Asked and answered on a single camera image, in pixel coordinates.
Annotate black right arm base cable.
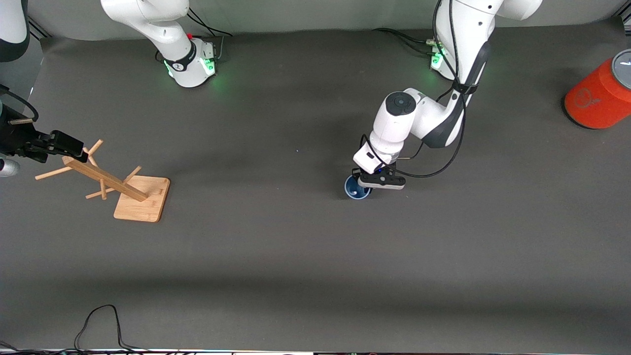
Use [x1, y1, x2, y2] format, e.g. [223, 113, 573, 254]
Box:
[186, 7, 233, 62]

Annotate black arm base cable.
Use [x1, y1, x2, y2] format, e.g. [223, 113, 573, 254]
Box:
[186, 7, 233, 62]
[372, 28, 439, 50]

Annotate light blue cup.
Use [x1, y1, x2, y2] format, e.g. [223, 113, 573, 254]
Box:
[344, 175, 372, 200]

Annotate orange cylindrical can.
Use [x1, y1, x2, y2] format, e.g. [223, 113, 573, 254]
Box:
[564, 49, 631, 130]

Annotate wooden mug tree rack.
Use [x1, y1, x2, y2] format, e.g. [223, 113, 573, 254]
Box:
[35, 139, 171, 223]

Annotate black left arm base cable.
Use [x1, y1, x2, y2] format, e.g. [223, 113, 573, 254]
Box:
[372, 28, 439, 50]

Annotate black cable on table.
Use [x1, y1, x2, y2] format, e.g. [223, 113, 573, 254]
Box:
[74, 304, 149, 353]

